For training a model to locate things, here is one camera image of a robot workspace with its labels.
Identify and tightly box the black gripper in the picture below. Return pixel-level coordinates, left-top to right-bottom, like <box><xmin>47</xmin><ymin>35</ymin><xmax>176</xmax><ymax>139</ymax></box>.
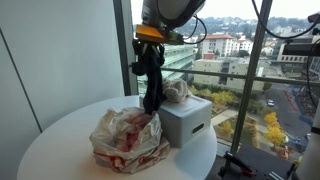
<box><xmin>131</xmin><ymin>39</ymin><xmax>166</xmax><ymax>77</ymax></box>

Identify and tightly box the dark navy cloth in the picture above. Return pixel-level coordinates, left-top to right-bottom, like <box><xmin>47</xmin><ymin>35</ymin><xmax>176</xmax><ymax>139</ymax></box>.
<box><xmin>131</xmin><ymin>49</ymin><xmax>168</xmax><ymax>116</ymax></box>

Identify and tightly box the white towel cloth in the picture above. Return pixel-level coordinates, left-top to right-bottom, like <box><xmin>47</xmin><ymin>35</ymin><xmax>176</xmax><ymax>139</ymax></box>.
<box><xmin>161</xmin><ymin>78</ymin><xmax>192</xmax><ymax>104</ymax></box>

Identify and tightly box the white rectangular plastic container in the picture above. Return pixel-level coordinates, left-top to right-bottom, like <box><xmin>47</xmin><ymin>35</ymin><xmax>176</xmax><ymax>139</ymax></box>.
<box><xmin>142</xmin><ymin>94</ymin><xmax>213</xmax><ymax>149</ymax></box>

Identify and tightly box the white red printed plastic bag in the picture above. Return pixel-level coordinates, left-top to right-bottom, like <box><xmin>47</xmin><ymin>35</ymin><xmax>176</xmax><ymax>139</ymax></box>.
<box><xmin>88</xmin><ymin>106</ymin><xmax>171</xmax><ymax>175</ymax></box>

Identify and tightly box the horizontal grey window railing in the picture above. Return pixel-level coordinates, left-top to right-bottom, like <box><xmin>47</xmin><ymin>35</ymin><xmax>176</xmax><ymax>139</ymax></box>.
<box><xmin>129</xmin><ymin>64</ymin><xmax>320</xmax><ymax>87</ymax></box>

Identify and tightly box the black work bench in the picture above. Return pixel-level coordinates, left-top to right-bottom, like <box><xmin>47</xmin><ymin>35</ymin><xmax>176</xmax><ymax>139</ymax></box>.
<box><xmin>205</xmin><ymin>144</ymin><xmax>298</xmax><ymax>180</ymax></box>

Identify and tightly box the yellow black hand tool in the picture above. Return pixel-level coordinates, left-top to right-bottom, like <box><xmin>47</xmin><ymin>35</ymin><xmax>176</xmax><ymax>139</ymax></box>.
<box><xmin>285</xmin><ymin>155</ymin><xmax>303</xmax><ymax>177</ymax></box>

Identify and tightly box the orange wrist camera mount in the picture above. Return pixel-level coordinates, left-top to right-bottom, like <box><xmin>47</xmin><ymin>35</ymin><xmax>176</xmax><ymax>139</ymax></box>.
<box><xmin>134</xmin><ymin>24</ymin><xmax>185</xmax><ymax>46</ymax></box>

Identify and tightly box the dark window frame edge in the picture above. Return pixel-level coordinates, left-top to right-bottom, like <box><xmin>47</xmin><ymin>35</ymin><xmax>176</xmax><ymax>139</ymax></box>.
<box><xmin>112</xmin><ymin>0</ymin><xmax>140</xmax><ymax>98</ymax></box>

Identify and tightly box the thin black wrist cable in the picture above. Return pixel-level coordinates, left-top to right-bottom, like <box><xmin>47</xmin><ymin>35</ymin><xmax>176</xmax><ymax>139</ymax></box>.
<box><xmin>182</xmin><ymin>14</ymin><xmax>208</xmax><ymax>45</ymax></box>

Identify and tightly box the grey window mullion post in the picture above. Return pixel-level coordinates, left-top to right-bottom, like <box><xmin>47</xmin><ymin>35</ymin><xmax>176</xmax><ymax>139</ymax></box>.
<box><xmin>229</xmin><ymin>0</ymin><xmax>272</xmax><ymax>155</ymax></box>

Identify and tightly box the thick black hanging cable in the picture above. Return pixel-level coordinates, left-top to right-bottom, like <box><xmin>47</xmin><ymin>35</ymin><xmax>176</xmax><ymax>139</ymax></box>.
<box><xmin>250</xmin><ymin>0</ymin><xmax>320</xmax><ymax>40</ymax></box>

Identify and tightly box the red handled black tool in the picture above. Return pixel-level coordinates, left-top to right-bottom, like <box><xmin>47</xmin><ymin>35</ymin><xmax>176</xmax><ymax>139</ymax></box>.
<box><xmin>223</xmin><ymin>150</ymin><xmax>256</xmax><ymax>178</ymax></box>

